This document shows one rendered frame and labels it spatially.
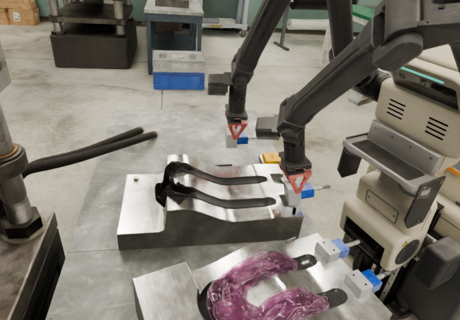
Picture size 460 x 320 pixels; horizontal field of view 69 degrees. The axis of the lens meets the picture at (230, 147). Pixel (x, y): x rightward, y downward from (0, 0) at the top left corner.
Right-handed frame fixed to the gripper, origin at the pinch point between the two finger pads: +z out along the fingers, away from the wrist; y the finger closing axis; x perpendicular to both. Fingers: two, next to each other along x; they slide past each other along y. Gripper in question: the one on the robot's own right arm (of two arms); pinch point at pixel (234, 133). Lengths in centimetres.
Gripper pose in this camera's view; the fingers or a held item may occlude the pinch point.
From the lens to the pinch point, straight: 118.1
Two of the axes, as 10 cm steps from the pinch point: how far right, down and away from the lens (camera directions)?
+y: 1.3, 5.2, -8.4
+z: -0.6, 8.5, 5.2
